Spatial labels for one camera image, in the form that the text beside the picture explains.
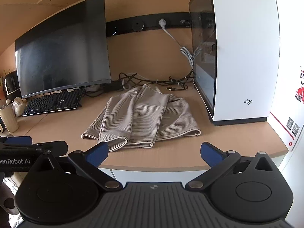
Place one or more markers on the white computer case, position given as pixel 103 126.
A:
pixel 244 52

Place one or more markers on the black keyboard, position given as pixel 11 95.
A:
pixel 52 102

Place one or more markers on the small white figurine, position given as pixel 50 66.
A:
pixel 20 104

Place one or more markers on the curved black monitor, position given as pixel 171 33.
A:
pixel 61 52

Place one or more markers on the white red printed poster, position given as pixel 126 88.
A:
pixel 292 123

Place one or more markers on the black power adapter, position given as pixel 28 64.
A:
pixel 114 85

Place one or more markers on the beige striped garment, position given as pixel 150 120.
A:
pixel 142 118

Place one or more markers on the black socket rail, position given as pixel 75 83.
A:
pixel 123 26

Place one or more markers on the black box device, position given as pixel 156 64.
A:
pixel 11 83

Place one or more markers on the beige cup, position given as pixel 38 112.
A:
pixel 9 121

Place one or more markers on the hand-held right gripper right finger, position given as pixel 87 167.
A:
pixel 211 155

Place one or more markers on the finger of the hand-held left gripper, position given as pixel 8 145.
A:
pixel 57 147
pixel 16 140

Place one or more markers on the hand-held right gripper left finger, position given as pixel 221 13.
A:
pixel 98 153

